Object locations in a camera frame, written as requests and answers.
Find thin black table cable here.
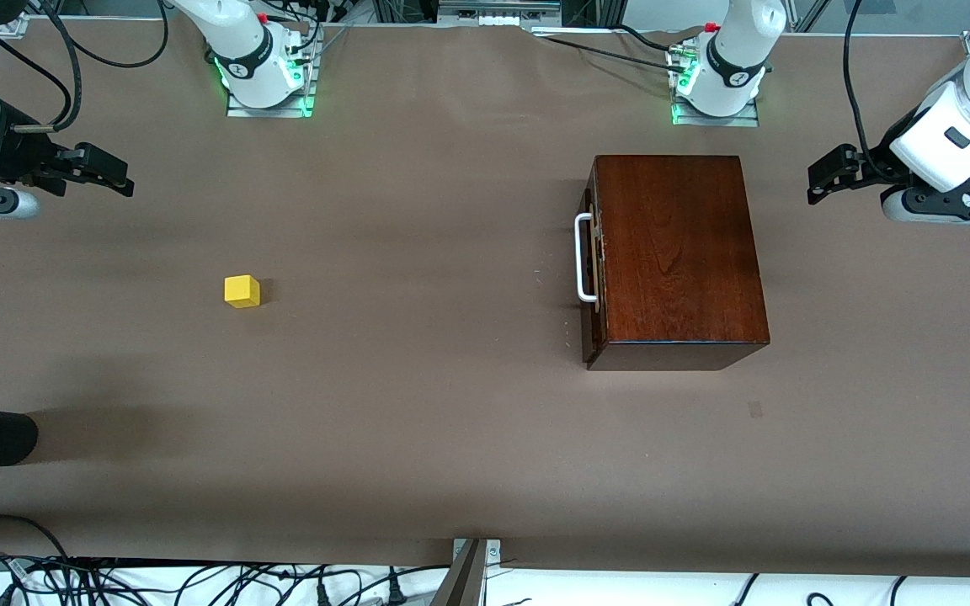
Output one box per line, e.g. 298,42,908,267
536,25,690,73

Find dark brown wooden cabinet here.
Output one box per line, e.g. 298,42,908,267
584,154,770,371

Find yellow cube block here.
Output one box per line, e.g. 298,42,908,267
225,275,261,309

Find wooden drawer with white handle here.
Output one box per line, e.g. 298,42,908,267
574,164,607,364

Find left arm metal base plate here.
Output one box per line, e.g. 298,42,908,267
670,46,760,129

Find looping black floor cable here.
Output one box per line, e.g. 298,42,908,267
0,515,73,561

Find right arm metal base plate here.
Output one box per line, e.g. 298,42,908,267
227,38,319,119

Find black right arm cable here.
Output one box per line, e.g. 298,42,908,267
0,0,170,136

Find tangled black floor cables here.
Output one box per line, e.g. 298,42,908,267
0,551,452,606

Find aluminium rail with sockets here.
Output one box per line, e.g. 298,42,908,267
439,0,562,28

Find grey metal table bracket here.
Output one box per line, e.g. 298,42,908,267
430,539,503,606

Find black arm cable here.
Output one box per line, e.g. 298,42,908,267
0,0,170,136
843,0,883,161

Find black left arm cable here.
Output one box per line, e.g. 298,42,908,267
843,0,883,161

